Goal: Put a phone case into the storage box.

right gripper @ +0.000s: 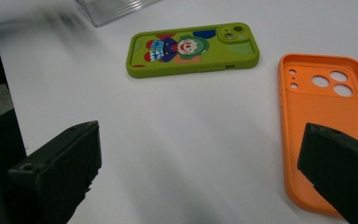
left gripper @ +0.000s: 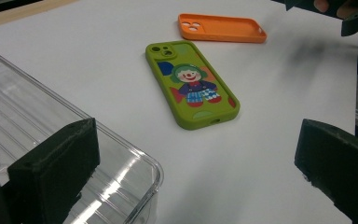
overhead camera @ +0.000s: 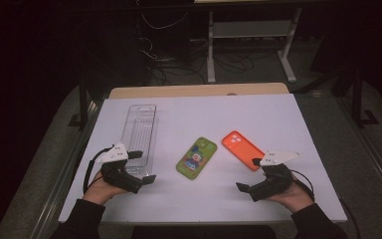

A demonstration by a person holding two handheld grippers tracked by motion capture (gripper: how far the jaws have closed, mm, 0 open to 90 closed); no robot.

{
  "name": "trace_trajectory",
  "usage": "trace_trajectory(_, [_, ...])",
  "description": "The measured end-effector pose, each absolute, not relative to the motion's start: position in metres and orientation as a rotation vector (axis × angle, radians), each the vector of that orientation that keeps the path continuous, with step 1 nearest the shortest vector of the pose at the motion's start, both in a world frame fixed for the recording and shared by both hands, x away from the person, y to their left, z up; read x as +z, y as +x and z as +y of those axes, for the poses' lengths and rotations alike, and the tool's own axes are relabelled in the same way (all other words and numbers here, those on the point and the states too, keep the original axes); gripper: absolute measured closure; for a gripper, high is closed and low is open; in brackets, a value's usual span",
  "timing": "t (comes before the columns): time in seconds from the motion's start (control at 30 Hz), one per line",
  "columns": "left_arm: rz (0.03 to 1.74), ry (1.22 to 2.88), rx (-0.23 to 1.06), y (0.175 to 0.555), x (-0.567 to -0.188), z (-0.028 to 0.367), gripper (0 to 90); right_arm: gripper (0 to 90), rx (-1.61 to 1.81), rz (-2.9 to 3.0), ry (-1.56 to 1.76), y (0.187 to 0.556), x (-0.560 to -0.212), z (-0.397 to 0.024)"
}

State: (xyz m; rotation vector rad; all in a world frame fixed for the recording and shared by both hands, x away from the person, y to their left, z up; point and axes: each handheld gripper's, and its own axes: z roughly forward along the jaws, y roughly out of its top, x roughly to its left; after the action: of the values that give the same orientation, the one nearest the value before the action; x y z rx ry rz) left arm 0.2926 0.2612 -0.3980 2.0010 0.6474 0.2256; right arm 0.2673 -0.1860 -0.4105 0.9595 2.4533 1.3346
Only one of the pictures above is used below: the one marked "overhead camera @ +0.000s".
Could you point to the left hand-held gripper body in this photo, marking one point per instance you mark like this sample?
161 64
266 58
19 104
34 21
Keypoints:
119 176

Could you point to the clear plastic tray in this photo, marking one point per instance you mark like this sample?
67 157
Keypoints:
139 132

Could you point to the white board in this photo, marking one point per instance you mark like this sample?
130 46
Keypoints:
212 199

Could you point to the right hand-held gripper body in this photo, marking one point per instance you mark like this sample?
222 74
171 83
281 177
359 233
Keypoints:
272 182

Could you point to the black metal stand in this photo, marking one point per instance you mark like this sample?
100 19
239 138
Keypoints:
83 103
357 99

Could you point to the person's right hand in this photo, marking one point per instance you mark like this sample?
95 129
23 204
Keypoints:
295 199

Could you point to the orange phone case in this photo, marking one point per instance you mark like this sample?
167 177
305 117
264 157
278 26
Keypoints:
240 147

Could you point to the green cartoon phone case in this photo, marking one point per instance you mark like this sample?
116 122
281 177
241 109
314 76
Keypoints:
195 159

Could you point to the white metal desk frame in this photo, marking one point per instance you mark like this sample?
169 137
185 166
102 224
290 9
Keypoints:
252 29

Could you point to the person's left hand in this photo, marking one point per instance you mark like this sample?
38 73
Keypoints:
99 192

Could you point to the light wooden table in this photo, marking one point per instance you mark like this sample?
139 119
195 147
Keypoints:
195 90

